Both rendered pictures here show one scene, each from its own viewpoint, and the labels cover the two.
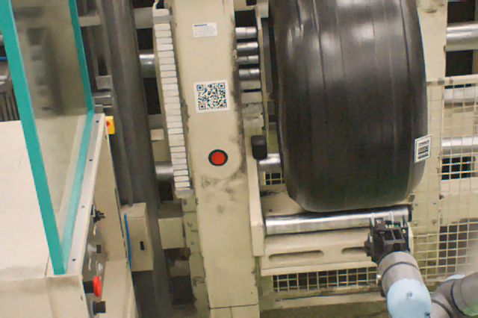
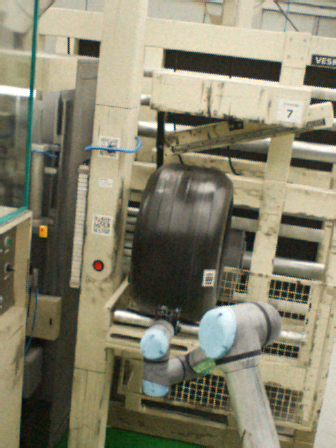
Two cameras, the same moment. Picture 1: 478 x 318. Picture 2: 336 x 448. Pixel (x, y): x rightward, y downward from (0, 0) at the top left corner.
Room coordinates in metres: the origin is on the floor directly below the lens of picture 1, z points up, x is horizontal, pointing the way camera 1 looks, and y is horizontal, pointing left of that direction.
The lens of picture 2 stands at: (-0.26, -0.52, 1.87)
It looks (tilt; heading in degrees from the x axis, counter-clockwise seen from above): 15 degrees down; 8
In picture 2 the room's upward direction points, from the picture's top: 7 degrees clockwise
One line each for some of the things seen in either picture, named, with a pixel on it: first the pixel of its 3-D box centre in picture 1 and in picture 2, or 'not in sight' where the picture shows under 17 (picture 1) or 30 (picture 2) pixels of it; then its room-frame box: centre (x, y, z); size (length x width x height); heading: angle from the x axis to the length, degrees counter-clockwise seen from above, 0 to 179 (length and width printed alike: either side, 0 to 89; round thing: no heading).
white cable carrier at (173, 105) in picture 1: (175, 104); (82, 226); (1.98, 0.12, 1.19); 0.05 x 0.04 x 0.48; 179
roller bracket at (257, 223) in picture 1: (254, 193); (120, 300); (2.02, -0.04, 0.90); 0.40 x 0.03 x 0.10; 179
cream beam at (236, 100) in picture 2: not in sight; (231, 99); (2.32, -0.35, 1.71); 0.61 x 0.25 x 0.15; 89
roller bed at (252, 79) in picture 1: (227, 72); (135, 237); (2.41, 0.00, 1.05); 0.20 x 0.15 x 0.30; 89
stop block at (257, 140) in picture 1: (259, 146); not in sight; (2.13, -0.06, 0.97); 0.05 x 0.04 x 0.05; 179
